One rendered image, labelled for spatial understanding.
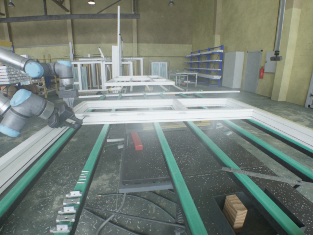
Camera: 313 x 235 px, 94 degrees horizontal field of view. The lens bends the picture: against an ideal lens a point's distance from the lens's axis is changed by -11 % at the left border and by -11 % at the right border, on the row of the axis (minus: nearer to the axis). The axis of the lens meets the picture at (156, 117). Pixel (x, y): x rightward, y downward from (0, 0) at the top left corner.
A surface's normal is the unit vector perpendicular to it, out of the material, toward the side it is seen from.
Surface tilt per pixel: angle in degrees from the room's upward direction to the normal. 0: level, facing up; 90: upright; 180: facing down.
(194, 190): 0
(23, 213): 0
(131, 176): 0
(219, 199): 90
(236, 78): 90
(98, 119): 90
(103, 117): 90
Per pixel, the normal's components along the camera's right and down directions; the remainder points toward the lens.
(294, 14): 0.13, 0.30
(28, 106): 0.72, 0.42
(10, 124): 0.42, 0.15
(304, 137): -0.99, 0.04
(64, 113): 0.47, 0.67
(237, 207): 0.00, -0.95
